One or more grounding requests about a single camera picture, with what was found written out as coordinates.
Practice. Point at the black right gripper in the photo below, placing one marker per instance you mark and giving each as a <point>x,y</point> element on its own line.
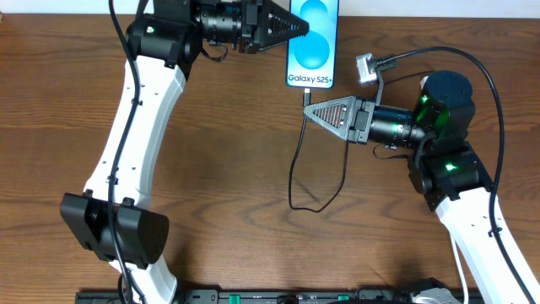
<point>359,121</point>

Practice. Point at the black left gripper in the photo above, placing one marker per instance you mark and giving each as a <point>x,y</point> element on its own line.
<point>253,25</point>

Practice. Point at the blue screen Galaxy smartphone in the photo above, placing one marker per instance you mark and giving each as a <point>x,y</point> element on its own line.
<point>311,58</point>

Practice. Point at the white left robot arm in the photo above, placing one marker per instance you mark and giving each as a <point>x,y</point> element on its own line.
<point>112,217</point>

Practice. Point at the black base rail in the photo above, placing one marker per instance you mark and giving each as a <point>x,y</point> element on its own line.
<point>420,291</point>

